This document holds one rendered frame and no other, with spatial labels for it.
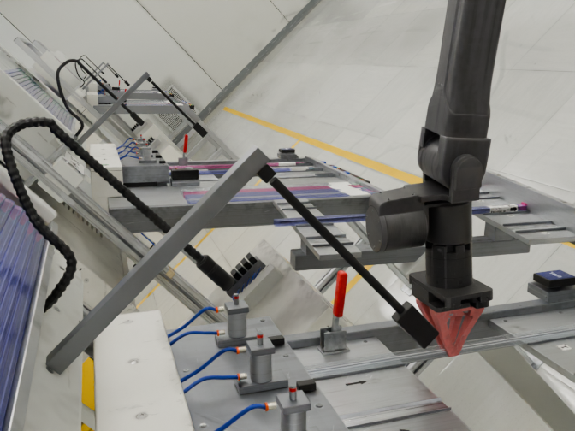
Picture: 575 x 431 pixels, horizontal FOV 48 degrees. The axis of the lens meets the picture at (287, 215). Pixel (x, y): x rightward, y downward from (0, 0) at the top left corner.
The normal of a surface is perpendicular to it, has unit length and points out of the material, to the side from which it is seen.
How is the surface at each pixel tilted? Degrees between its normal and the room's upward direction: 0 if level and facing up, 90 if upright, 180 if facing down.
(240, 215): 90
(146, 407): 42
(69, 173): 90
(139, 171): 90
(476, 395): 0
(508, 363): 90
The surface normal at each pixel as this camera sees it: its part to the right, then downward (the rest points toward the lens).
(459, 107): 0.20, 0.11
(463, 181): 0.23, 0.33
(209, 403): -0.02, -0.97
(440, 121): -0.97, 0.00
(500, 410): -0.66, -0.65
